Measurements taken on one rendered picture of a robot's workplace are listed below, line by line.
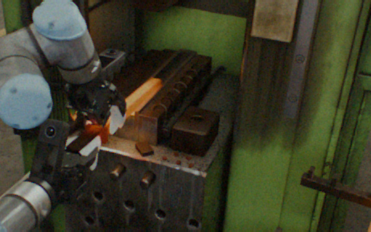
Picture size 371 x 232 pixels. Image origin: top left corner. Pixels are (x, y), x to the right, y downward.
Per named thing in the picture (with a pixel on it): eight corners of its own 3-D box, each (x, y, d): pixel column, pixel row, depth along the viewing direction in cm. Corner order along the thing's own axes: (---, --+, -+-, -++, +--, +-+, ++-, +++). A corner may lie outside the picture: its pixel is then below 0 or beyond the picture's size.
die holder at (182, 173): (193, 312, 137) (205, 174, 115) (67, 271, 147) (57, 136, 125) (245, 192, 183) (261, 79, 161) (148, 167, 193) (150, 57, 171)
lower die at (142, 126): (156, 146, 124) (157, 115, 119) (83, 128, 129) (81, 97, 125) (210, 80, 158) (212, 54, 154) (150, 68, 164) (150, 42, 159)
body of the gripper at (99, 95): (72, 122, 105) (52, 87, 95) (90, 89, 109) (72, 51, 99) (106, 130, 103) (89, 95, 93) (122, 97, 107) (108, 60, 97)
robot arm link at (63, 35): (19, 6, 85) (68, -14, 86) (43, 51, 94) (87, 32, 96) (35, 37, 81) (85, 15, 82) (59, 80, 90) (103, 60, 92)
